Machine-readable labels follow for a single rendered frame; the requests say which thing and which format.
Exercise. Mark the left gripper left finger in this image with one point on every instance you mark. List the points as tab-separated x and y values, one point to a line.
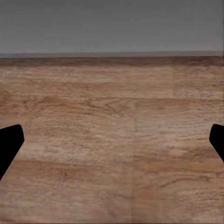
11	139

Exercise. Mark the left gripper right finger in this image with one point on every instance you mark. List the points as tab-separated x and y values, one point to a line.
217	139

